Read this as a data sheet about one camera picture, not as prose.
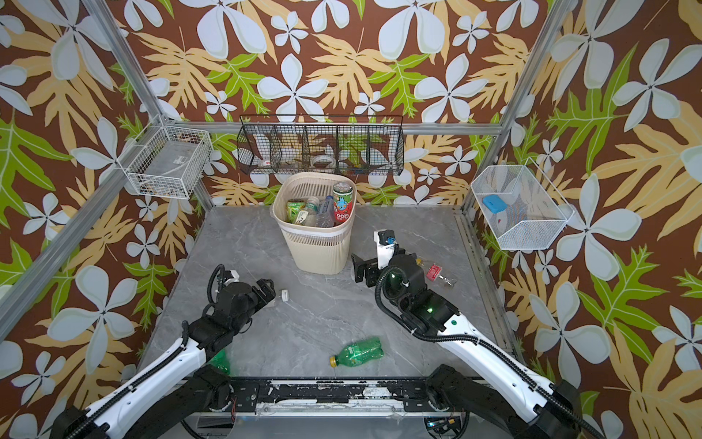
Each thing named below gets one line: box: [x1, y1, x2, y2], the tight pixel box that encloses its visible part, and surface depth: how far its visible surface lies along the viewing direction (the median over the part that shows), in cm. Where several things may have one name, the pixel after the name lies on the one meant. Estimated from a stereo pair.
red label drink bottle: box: [332, 182, 354, 225], surface depth 84 cm
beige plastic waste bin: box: [271, 171, 358, 275], surface depth 92 cm
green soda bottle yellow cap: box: [329, 337, 384, 368], surface depth 79 cm
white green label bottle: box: [301, 195, 320, 227], surface depth 90 cm
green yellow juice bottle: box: [285, 198, 306, 225], surface depth 90 cm
